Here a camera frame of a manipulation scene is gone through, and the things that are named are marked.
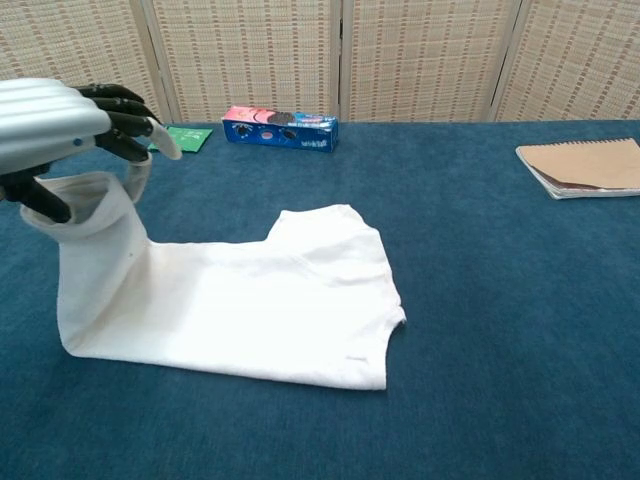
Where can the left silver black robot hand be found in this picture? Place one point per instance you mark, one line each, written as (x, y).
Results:
(45, 120)

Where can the white T-shirt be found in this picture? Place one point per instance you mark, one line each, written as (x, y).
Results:
(250, 310)

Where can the green sachet packet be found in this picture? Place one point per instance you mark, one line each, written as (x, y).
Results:
(192, 137)

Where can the woven folding screen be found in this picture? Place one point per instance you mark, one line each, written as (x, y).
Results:
(250, 60)

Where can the blue pink cookie box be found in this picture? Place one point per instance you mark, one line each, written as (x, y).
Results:
(280, 132)

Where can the brown spiral notebook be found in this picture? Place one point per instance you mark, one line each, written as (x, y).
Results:
(585, 162)

